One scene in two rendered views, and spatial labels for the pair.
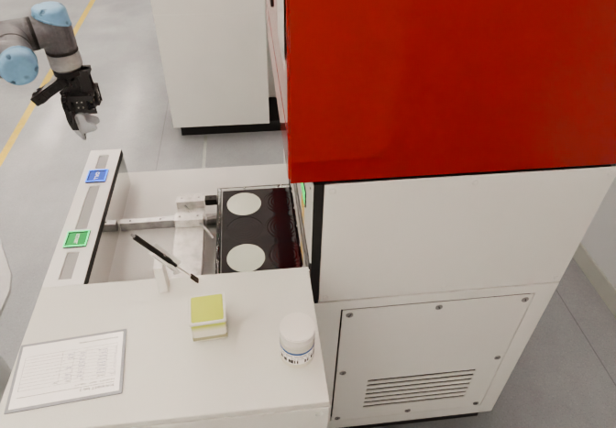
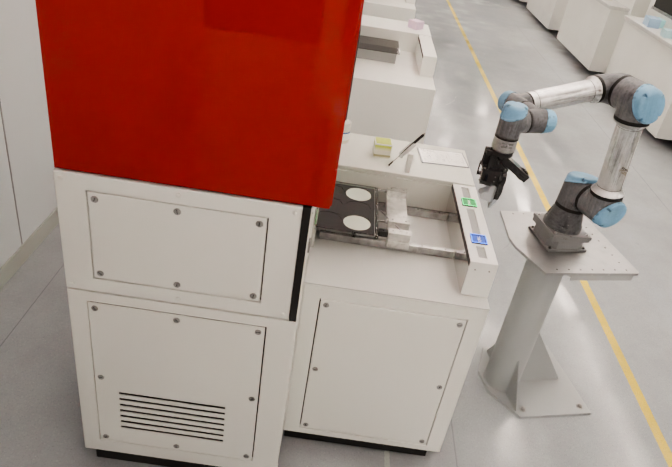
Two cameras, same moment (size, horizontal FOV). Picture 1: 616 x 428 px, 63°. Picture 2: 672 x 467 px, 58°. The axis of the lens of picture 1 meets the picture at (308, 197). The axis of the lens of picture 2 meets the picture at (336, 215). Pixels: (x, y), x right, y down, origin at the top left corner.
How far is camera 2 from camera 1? 3.01 m
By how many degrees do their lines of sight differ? 108
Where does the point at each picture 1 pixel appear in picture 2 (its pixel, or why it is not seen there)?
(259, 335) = (356, 148)
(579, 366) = (38, 328)
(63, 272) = (467, 191)
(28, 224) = not seen: outside the picture
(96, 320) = (438, 168)
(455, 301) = not seen: hidden behind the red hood
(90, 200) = (474, 225)
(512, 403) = not seen: hidden behind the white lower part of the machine
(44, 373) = (452, 158)
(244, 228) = (358, 208)
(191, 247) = (395, 213)
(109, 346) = (427, 158)
